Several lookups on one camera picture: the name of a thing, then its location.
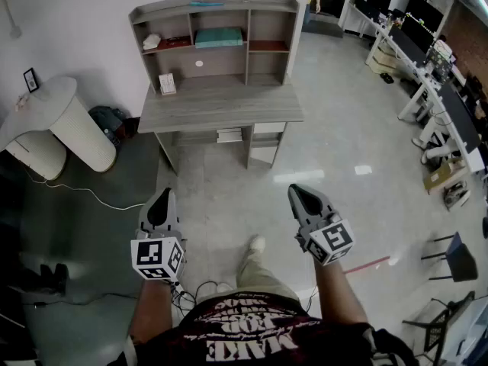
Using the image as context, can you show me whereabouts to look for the black mesh chair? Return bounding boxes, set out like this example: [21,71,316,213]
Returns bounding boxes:
[402,291,477,366]

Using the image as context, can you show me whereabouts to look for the black cable bundle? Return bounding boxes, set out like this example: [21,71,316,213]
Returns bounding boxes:
[170,279,217,313]

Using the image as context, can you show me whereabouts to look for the person's right forearm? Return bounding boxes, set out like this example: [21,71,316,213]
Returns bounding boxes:
[313,259,373,328]

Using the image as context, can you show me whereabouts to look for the dark backpack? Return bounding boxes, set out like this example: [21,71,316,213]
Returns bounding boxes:
[88,105,127,145]

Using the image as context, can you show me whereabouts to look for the black monitor with ornaments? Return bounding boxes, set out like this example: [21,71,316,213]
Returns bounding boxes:
[400,12,436,53]

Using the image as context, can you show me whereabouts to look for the khaki trousers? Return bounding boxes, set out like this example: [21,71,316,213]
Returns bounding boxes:
[235,242,303,309]

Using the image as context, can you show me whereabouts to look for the small white card box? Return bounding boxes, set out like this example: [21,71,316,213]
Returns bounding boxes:
[159,72,177,97]

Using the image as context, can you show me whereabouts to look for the black picture frame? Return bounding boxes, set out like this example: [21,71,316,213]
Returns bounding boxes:
[22,67,40,93]

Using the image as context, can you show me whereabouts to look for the dark blue stool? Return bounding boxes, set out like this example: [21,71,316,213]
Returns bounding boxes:
[420,231,478,284]

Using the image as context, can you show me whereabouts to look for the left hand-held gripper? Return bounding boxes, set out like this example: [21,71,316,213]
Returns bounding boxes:
[130,188,188,284]

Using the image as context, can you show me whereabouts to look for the white wall conduit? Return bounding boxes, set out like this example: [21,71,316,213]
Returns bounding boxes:
[0,0,22,40]

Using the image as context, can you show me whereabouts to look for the long white office desk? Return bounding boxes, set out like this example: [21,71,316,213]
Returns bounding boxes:
[348,2,488,175]

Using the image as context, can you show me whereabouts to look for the small teal object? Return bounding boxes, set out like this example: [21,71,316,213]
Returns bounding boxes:
[194,27,244,49]

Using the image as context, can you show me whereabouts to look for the grey shelf unit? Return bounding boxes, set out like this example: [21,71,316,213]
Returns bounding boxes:
[128,0,301,95]

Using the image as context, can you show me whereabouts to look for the white floor cable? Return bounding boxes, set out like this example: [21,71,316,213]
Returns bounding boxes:
[22,165,148,211]

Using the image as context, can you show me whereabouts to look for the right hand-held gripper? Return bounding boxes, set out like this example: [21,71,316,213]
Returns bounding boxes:
[287,184,356,268]

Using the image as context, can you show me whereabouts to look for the person's left forearm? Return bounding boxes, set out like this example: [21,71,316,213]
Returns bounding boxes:
[129,278,185,346]

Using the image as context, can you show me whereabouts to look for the white panel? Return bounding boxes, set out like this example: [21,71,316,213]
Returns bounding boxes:
[252,122,287,135]

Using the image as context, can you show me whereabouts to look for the dark red printed t-shirt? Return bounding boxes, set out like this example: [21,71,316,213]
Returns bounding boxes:
[127,294,382,366]

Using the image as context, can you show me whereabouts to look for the cardboard box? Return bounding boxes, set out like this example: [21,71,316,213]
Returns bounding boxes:
[422,158,468,196]
[371,46,405,76]

